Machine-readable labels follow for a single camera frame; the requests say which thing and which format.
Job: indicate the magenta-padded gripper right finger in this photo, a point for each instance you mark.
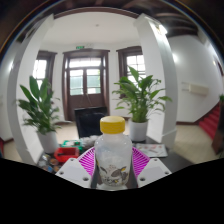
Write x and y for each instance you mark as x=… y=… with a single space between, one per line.
x=155 y=171

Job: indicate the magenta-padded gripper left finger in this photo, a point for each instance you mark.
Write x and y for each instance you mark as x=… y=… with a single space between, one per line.
x=70 y=171

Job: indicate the yellow-capped clear drink bottle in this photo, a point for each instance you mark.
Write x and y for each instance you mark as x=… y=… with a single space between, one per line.
x=112 y=153

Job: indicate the red plastic box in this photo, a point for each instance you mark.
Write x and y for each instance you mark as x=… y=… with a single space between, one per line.
x=66 y=154

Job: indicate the black chair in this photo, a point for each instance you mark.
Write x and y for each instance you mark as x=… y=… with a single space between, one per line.
x=88 y=121

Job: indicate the leafy plant in white pot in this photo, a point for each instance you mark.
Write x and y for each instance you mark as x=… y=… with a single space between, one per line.
x=40 y=110
x=141 y=96

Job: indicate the red carpeted stairs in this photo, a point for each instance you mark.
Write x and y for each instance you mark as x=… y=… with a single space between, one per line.
x=211 y=121

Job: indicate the dark wooden double door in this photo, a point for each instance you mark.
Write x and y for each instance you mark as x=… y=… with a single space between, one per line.
x=86 y=81

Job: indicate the dark-framed window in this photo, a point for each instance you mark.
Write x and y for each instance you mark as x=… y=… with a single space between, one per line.
x=42 y=71
x=135 y=65

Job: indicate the green exit sign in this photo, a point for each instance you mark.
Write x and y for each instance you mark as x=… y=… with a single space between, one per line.
x=80 y=47

